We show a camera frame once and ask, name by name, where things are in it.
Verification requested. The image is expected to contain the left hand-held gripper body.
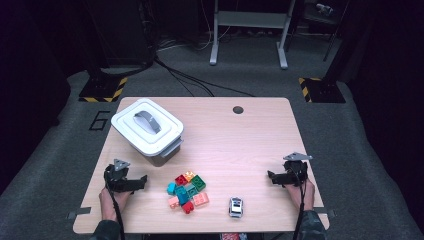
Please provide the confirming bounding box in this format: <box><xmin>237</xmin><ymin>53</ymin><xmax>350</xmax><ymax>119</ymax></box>
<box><xmin>103</xmin><ymin>158</ymin><xmax>135</xmax><ymax>194</ymax></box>

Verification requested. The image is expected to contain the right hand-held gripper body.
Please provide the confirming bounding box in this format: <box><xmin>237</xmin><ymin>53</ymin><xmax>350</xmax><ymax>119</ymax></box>
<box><xmin>282</xmin><ymin>152</ymin><xmax>314</xmax><ymax>188</ymax></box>

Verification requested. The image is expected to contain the clear brown storage box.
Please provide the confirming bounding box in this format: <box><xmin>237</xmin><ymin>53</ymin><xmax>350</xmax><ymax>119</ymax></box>
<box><xmin>146</xmin><ymin>134</ymin><xmax>185</xmax><ymax>168</ymax></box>

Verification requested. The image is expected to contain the small pink toy brick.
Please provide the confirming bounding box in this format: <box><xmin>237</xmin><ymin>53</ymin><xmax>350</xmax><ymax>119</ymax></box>
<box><xmin>167</xmin><ymin>195</ymin><xmax>181</xmax><ymax>210</ymax></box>

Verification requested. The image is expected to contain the white toy car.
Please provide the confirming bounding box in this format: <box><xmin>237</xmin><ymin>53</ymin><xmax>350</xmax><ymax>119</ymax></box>
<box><xmin>228</xmin><ymin>196</ymin><xmax>244</xmax><ymax>219</ymax></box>

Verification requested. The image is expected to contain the grey-green toy brick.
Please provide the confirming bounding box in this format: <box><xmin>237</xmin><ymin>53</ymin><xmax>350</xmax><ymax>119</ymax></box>
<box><xmin>185</xmin><ymin>183</ymin><xmax>200</xmax><ymax>198</ymax></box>

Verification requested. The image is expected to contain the white lid with grey handle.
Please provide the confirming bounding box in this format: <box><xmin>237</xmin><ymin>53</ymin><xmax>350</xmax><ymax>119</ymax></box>
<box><xmin>110</xmin><ymin>97</ymin><xmax>185</xmax><ymax>158</ymax></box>

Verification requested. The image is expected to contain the green toy brick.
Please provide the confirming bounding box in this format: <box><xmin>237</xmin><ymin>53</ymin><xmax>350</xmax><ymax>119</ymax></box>
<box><xmin>190</xmin><ymin>174</ymin><xmax>207</xmax><ymax>193</ymax></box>

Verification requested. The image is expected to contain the person's left hand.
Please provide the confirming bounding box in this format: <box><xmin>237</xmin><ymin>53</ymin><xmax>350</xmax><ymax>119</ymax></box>
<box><xmin>98</xmin><ymin>187</ymin><xmax>133</xmax><ymax>222</ymax></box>

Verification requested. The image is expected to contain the person's right hand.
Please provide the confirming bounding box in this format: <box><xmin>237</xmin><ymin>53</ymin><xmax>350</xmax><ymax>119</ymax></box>
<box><xmin>284</xmin><ymin>178</ymin><xmax>316</xmax><ymax>212</ymax></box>

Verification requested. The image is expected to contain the grey tape strip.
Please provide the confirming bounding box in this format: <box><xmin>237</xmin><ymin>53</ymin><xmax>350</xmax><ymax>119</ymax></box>
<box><xmin>313</xmin><ymin>206</ymin><xmax>337</xmax><ymax>220</ymax></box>
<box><xmin>66</xmin><ymin>206</ymin><xmax>92</xmax><ymax>221</ymax></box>

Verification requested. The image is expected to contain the red patterned thing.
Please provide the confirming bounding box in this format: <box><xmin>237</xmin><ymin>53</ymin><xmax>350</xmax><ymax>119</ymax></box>
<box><xmin>220</xmin><ymin>232</ymin><xmax>248</xmax><ymax>240</ymax></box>

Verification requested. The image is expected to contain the black cabinet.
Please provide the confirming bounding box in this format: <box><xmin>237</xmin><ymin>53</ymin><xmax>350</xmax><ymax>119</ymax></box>
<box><xmin>83</xmin><ymin>0</ymin><xmax>158</xmax><ymax>68</ymax></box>

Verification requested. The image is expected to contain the grey device on stand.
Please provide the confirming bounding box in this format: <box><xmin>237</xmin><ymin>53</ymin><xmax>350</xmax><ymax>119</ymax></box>
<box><xmin>314</xmin><ymin>2</ymin><xmax>334</xmax><ymax>17</ymax></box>

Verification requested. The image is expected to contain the right hand-held gripper cable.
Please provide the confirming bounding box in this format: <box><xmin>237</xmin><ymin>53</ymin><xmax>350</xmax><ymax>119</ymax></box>
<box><xmin>289</xmin><ymin>163</ymin><xmax>309</xmax><ymax>240</ymax></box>

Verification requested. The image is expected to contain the hand-held gripper cable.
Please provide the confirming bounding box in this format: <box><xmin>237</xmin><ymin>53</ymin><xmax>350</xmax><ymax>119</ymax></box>
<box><xmin>106</xmin><ymin>186</ymin><xmax>127</xmax><ymax>240</ymax></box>
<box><xmin>289</xmin><ymin>163</ymin><xmax>309</xmax><ymax>240</ymax></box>

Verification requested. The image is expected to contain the left hand-held gripper cable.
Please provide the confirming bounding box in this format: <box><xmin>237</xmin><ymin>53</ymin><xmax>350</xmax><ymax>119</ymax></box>
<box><xmin>106</xmin><ymin>186</ymin><xmax>127</xmax><ymax>240</ymax></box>

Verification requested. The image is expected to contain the black hazard-striped base plate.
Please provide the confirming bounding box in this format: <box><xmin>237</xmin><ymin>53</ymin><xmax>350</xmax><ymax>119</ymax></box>
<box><xmin>298</xmin><ymin>77</ymin><xmax>347</xmax><ymax>104</ymax></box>
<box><xmin>78</xmin><ymin>76</ymin><xmax>129</xmax><ymax>103</ymax></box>

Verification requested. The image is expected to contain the black floor cable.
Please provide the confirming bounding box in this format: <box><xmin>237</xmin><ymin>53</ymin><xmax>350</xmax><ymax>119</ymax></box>
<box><xmin>153</xmin><ymin>57</ymin><xmax>256</xmax><ymax>98</ymax></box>
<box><xmin>163</xmin><ymin>66</ymin><xmax>215</xmax><ymax>98</ymax></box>

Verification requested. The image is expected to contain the white floor cable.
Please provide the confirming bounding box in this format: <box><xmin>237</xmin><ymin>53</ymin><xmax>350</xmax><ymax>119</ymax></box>
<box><xmin>156</xmin><ymin>31</ymin><xmax>216</xmax><ymax>53</ymax></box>

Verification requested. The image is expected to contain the white metal desk frame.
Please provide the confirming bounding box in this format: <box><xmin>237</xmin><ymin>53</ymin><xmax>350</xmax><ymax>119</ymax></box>
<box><xmin>209</xmin><ymin>0</ymin><xmax>297</xmax><ymax>70</ymax></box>

